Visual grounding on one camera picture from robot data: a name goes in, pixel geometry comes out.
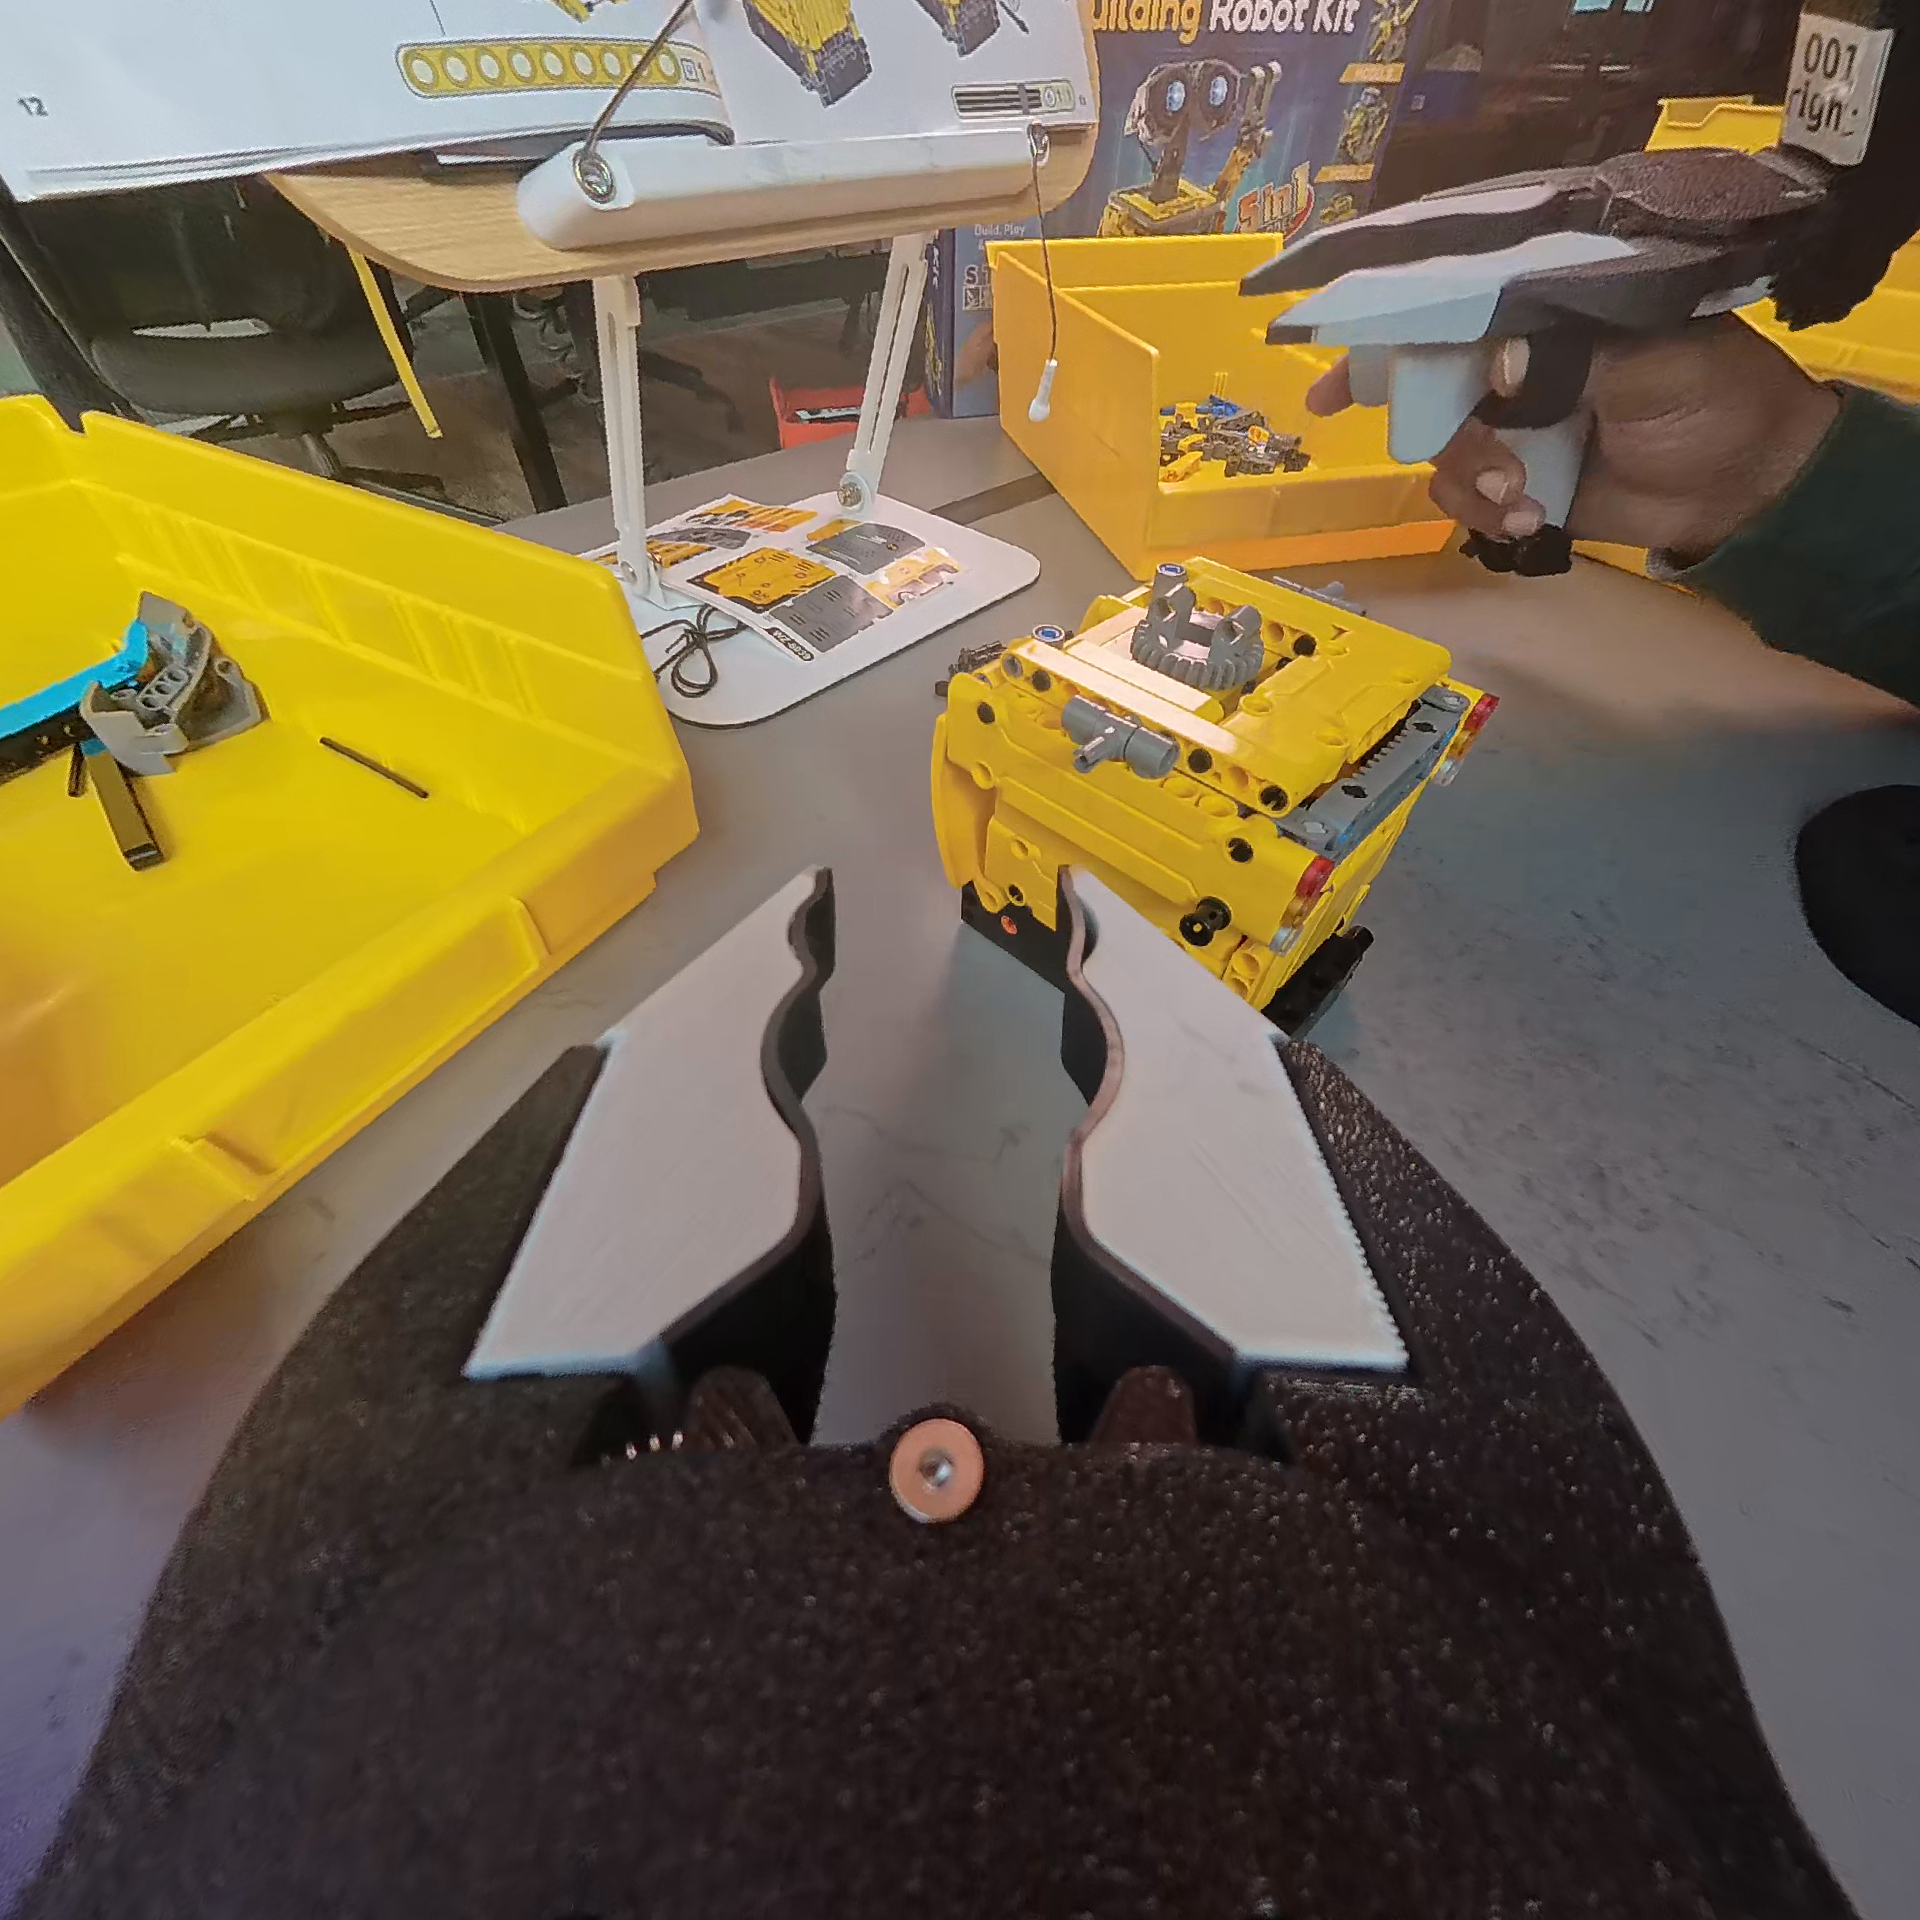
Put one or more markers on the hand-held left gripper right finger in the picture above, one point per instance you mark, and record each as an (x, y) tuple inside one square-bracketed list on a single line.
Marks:
[(1231, 1198)]

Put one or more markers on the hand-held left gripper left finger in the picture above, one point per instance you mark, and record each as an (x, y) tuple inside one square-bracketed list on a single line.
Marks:
[(647, 1198)]

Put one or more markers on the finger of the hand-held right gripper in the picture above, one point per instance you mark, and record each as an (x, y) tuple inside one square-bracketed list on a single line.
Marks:
[(1441, 235), (1409, 307)]

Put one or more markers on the yellow plastic bin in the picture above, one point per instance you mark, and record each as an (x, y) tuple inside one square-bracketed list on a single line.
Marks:
[(375, 934), (1094, 375)]

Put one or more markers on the yellow black lego truck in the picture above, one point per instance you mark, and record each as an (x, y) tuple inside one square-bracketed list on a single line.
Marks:
[(1139, 839)]

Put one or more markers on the yellow lego beam assembly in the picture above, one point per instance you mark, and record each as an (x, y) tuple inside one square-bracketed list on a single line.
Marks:
[(1198, 776)]

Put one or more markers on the lego instruction booklet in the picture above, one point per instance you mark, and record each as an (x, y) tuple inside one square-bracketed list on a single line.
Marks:
[(226, 72)]

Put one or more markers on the person's right forearm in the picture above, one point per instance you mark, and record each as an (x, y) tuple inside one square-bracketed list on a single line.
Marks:
[(1830, 570)]

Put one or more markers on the dark lego pieces heap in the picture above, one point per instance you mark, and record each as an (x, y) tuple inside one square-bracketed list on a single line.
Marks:
[(1231, 442)]

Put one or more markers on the black lego axle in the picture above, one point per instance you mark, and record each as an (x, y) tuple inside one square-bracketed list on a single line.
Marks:
[(375, 769)]

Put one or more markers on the printed lego leaflet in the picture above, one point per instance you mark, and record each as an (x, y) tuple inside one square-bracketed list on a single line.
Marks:
[(778, 576)]

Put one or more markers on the small blue black lego piece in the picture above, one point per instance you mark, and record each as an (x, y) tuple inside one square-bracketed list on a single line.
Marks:
[(163, 707)]

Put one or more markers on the person's right hand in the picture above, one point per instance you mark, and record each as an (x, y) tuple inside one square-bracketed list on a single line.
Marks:
[(1693, 432)]

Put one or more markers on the nested yellow bins stack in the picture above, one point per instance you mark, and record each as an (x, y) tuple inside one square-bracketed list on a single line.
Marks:
[(1856, 351)]

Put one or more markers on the blue toy kit box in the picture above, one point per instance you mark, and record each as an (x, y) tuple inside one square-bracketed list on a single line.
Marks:
[(1279, 89)]

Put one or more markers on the white stand leg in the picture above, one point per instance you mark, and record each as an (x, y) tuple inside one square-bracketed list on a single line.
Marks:
[(888, 375)]

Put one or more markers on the white board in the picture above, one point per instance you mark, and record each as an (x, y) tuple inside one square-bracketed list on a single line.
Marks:
[(961, 602)]

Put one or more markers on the orange plastic crate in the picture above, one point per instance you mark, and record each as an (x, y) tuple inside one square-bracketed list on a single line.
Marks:
[(842, 416)]

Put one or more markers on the black padded wrist rest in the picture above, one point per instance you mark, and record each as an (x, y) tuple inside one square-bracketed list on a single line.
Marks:
[(1876, 901)]

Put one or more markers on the metal page holder clip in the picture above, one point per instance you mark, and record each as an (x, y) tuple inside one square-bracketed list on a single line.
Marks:
[(601, 176)]

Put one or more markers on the black office chair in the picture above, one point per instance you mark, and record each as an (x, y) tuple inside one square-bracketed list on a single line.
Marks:
[(226, 359)]

